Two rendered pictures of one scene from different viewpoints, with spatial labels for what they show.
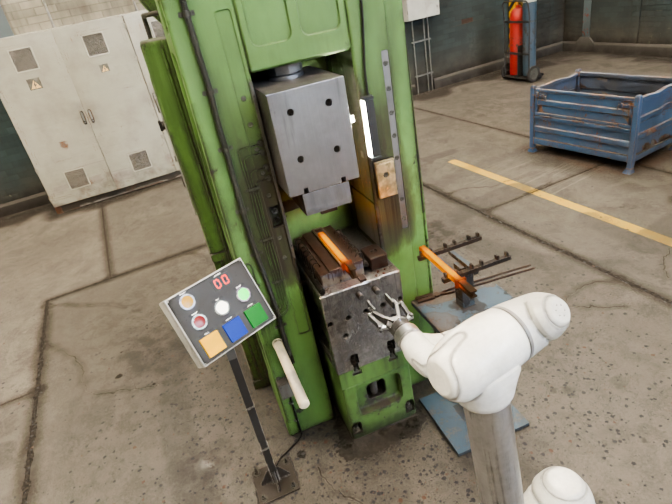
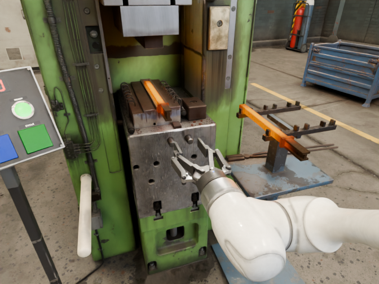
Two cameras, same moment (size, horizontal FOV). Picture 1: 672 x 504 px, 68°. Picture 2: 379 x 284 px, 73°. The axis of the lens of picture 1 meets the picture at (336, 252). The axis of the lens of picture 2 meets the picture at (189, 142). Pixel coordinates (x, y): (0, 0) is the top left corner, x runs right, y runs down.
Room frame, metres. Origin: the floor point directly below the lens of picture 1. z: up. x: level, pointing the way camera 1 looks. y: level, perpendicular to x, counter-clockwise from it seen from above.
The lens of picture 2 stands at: (0.88, -0.08, 1.39)
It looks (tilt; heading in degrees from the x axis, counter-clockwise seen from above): 30 degrees down; 357
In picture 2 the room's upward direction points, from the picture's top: straight up
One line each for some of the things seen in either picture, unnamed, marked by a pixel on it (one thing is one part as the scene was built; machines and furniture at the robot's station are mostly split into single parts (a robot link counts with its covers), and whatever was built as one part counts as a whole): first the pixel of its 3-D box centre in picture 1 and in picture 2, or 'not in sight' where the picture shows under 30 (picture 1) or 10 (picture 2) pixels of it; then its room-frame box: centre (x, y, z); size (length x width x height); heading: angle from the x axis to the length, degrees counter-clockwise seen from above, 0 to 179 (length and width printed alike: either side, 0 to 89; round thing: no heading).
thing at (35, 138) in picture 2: (255, 315); (35, 138); (1.61, 0.35, 1.01); 0.07 x 0.05 x 0.07; 130
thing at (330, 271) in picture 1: (326, 253); (148, 99); (2.08, 0.04, 0.96); 0.42 x 0.20 x 0.09; 15
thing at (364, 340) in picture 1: (345, 295); (162, 144); (2.10, -0.01, 0.69); 0.56 x 0.38 x 0.45; 15
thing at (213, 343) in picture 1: (212, 344); not in sight; (1.49, 0.51, 1.01); 0.07 x 0.05 x 0.07; 130
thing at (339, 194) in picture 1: (312, 183); (141, 17); (2.08, 0.04, 1.32); 0.42 x 0.20 x 0.10; 15
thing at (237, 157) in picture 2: (475, 283); (283, 151); (1.95, -0.62, 0.71); 0.60 x 0.04 x 0.01; 98
